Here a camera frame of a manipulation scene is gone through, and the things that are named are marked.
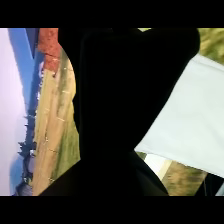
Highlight black T-shirt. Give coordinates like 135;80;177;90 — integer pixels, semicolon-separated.
39;27;201;197

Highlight white garment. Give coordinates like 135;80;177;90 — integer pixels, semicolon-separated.
134;53;224;180

